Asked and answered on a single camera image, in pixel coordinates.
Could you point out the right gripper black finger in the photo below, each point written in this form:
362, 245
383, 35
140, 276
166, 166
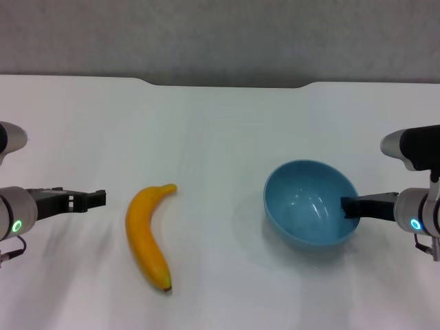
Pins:
351, 207

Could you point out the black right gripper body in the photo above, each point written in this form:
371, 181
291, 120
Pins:
378, 206

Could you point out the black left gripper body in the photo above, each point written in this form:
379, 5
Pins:
55, 204

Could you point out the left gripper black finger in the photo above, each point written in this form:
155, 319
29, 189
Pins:
44, 189
95, 200

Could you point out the blue bowl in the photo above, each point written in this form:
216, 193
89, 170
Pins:
302, 209

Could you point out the yellow banana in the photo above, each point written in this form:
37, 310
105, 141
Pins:
144, 223

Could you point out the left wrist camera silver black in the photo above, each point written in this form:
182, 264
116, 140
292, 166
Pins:
12, 139

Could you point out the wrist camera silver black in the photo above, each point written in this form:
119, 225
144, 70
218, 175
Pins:
416, 146
12, 139

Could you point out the right silver camera bracket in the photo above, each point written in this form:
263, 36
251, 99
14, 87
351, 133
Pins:
434, 182

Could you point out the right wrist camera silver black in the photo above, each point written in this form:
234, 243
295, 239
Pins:
416, 146

